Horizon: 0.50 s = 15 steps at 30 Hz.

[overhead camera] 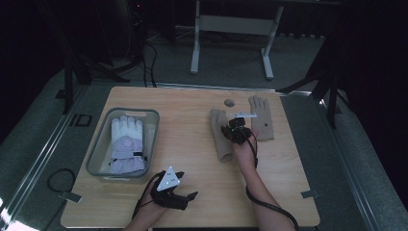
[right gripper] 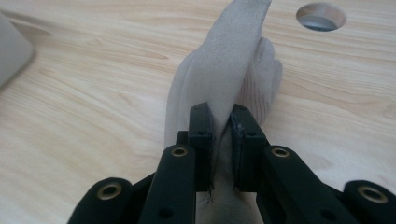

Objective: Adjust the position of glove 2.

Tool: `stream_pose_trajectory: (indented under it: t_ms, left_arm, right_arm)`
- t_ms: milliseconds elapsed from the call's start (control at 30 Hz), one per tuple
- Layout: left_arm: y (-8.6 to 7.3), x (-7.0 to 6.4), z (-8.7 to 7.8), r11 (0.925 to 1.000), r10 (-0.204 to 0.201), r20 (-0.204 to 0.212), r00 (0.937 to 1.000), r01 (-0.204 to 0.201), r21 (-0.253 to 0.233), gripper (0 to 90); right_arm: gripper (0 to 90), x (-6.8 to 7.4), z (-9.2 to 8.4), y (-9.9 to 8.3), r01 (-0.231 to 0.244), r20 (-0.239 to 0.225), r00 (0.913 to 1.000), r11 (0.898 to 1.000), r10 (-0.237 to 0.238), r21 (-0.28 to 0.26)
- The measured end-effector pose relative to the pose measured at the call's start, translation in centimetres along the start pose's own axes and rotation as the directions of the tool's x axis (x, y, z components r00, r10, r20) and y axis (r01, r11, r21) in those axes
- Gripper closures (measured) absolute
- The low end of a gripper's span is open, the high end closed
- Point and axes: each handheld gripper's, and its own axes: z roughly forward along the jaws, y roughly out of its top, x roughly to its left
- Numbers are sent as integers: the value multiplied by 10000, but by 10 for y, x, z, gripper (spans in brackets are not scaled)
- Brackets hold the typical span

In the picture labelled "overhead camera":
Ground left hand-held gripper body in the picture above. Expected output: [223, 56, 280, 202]
[149, 166, 191, 212]

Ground plain beige knit glove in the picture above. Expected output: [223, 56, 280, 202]
[210, 108, 235, 163]

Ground clear plastic bin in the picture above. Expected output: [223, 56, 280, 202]
[85, 107, 161, 181]

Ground black floor cable loop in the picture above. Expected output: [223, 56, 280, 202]
[47, 167, 77, 193]

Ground white desk frame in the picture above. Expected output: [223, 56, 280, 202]
[190, 0, 285, 81]

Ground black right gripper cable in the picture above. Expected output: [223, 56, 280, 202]
[244, 130, 301, 231]

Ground person's left hand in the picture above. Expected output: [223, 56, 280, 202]
[140, 184, 169, 220]

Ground black hanging cables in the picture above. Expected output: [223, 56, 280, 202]
[136, 0, 159, 89]

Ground white and purple ski glove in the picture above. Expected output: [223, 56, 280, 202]
[109, 115, 147, 175]

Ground person's right hand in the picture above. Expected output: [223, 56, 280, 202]
[232, 129, 260, 174]

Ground black tripod stand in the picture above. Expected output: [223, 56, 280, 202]
[38, 0, 131, 115]
[276, 28, 349, 130]

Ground beige knit glove black dot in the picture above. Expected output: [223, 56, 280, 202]
[247, 94, 275, 141]

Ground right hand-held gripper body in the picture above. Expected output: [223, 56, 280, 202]
[220, 111, 258, 146]

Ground metal floor rail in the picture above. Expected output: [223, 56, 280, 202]
[320, 95, 386, 231]
[0, 84, 89, 231]

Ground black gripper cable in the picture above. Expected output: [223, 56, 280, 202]
[132, 170, 166, 220]
[244, 130, 301, 231]

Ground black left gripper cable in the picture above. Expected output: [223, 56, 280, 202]
[132, 170, 166, 220]

